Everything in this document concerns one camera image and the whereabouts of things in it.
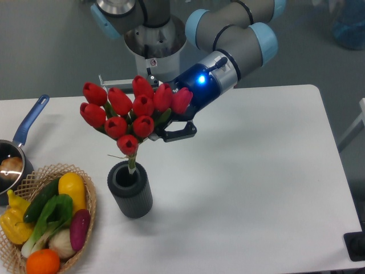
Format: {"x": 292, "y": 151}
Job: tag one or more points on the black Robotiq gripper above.
{"x": 205, "y": 88}

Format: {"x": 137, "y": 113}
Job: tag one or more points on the red tulip bouquet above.
{"x": 130, "y": 121}

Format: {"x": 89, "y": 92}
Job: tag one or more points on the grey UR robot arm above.
{"x": 208, "y": 54}

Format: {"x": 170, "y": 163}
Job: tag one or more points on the dark grey ribbed vase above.
{"x": 132, "y": 192}

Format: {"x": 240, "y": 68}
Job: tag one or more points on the purple sweet potato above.
{"x": 78, "y": 229}

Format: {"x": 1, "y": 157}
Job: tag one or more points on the green cucumber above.
{"x": 35, "y": 208}

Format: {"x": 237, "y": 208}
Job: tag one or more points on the green bok choy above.
{"x": 55, "y": 214}

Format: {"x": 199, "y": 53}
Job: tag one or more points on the brown bread roll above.
{"x": 11, "y": 168}

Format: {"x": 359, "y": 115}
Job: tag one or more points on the white garlic bulb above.
{"x": 61, "y": 244}

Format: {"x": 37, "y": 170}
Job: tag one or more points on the white furniture leg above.
{"x": 353, "y": 130}

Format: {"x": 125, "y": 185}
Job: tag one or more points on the blue plastic bag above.
{"x": 348, "y": 24}

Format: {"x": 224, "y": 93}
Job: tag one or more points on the yellow bell pepper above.
{"x": 12, "y": 224}

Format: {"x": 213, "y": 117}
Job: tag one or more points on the orange tangerine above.
{"x": 43, "y": 261}

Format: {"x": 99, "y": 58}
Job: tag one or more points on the black device at table edge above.
{"x": 355, "y": 245}

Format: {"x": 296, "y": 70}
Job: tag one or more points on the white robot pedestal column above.
{"x": 164, "y": 69}

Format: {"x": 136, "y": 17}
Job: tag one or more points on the white metal base frame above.
{"x": 125, "y": 84}

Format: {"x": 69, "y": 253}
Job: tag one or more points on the blue handled saucepan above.
{"x": 13, "y": 148}

